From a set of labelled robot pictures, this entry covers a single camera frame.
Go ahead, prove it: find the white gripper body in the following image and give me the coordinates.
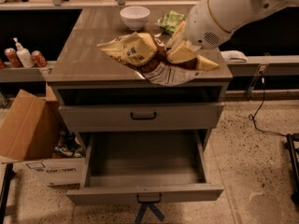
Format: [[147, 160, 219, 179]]
[[184, 0, 232, 49]]

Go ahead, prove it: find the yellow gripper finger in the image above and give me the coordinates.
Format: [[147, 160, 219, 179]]
[[166, 21, 186, 49], [166, 40, 201, 63]]

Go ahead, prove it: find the brown yellow chip bag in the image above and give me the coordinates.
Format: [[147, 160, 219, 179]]
[[97, 32, 219, 86]]

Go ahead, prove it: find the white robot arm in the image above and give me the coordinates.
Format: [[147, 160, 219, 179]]
[[166, 0, 299, 63]]

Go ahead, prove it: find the green chip bag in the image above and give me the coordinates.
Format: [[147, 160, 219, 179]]
[[158, 10, 185, 35]]

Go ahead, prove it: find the closed middle drawer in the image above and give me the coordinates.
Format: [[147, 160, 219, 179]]
[[59, 103, 223, 133]]

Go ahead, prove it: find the grey drawer cabinet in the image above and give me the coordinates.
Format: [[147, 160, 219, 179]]
[[46, 5, 234, 207]]

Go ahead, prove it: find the open bottom drawer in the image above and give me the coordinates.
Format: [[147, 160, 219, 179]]
[[67, 130, 224, 205]]

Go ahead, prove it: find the folded white cloth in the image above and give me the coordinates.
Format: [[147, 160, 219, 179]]
[[221, 50, 248, 63]]

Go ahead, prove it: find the white ceramic bowl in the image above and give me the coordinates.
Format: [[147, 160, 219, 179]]
[[120, 6, 150, 31]]

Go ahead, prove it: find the black stand right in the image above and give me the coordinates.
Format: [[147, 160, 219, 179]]
[[285, 133, 299, 204]]

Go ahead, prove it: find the red soda can right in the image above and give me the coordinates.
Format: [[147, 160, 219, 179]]
[[32, 50, 48, 67]]

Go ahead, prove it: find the red soda can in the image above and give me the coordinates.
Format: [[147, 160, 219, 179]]
[[5, 48, 21, 68], [32, 50, 48, 67]]

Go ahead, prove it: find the white pump bottle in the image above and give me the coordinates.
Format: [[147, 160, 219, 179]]
[[13, 37, 35, 68]]

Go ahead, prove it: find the red soda can left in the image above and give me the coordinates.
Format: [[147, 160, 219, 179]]
[[5, 48, 21, 68]]

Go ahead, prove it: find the open cardboard box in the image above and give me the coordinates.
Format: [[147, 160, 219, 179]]
[[0, 90, 84, 186]]

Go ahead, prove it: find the black bar left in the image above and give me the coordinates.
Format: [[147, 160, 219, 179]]
[[0, 163, 15, 224]]

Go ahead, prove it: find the black cable on floor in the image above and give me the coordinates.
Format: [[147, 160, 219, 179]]
[[248, 73, 289, 138]]

